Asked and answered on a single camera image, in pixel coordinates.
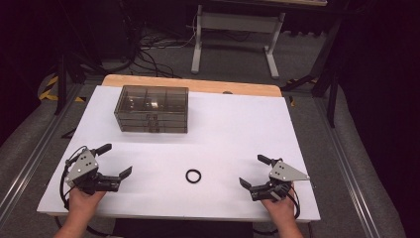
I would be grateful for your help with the black metal stand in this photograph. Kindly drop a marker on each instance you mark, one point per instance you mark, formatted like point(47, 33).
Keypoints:
point(61, 86)
point(332, 95)

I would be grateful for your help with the white metal stand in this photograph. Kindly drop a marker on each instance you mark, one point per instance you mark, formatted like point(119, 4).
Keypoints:
point(237, 21)

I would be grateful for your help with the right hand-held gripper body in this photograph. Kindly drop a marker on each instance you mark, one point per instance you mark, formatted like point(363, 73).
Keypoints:
point(284, 172)

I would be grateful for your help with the aluminium floor rail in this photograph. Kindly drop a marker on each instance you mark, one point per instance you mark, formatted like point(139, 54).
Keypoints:
point(29, 162)
point(350, 178)

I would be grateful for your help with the person's left hand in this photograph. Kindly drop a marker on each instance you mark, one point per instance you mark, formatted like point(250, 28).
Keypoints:
point(82, 201)

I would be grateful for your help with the wooden table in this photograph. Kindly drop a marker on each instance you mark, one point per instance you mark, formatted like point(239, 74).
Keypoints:
point(198, 85)

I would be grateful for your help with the smoky clear drawer organizer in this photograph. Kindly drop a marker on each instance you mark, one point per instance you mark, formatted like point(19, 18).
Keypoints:
point(150, 99)

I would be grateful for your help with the person's right hand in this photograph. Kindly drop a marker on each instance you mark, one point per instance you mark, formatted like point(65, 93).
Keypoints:
point(282, 210)

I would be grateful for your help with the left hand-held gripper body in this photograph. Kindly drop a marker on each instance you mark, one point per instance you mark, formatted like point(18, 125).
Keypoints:
point(82, 167)

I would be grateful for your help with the white table cover board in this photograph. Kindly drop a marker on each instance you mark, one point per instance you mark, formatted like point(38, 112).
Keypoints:
point(214, 132)

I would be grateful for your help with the dark curtain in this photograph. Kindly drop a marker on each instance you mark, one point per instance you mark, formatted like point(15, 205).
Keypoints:
point(386, 99)
point(20, 66)

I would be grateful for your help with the smoky clear bottom drawer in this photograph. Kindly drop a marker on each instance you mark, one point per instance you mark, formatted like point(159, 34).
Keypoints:
point(171, 129)

